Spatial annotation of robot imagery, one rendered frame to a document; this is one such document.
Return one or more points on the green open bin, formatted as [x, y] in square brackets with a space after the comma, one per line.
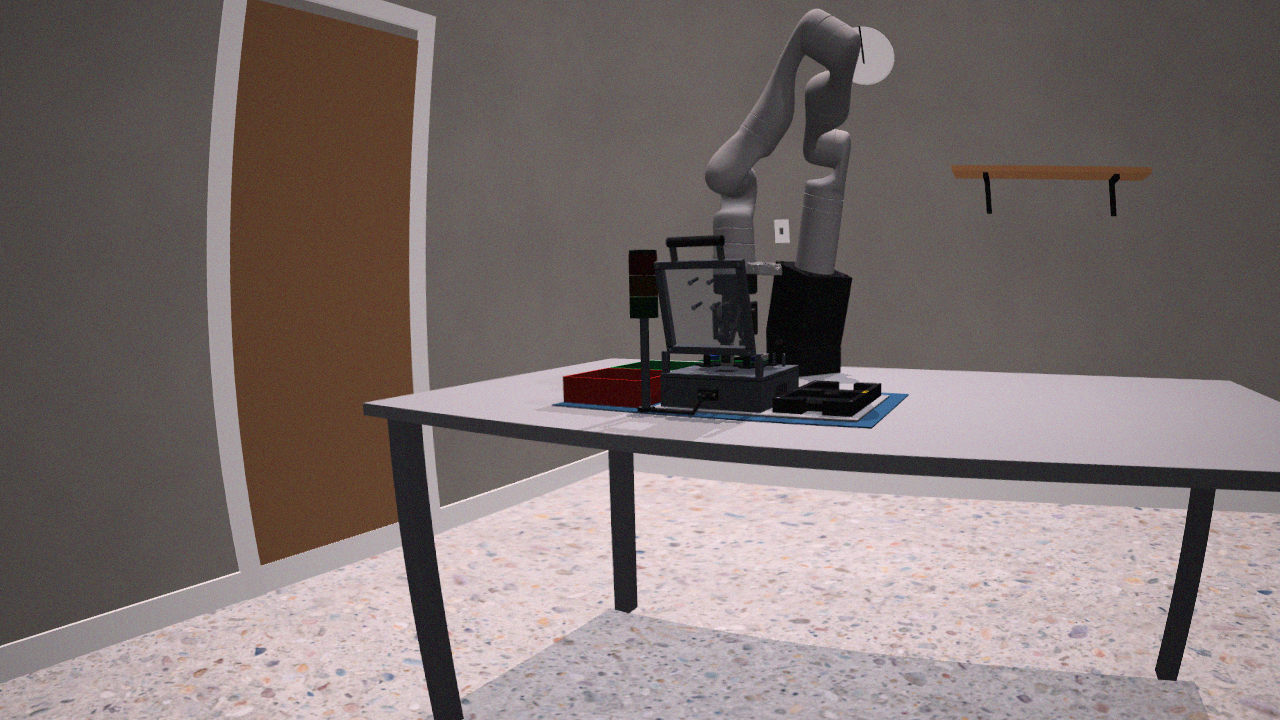
[657, 365]

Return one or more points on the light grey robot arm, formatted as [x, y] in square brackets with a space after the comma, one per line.
[836, 46]

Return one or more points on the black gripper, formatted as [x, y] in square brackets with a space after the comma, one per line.
[728, 360]

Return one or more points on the green circuit board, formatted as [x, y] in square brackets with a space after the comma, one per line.
[716, 358]

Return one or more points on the red bin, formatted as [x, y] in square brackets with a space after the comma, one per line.
[611, 387]

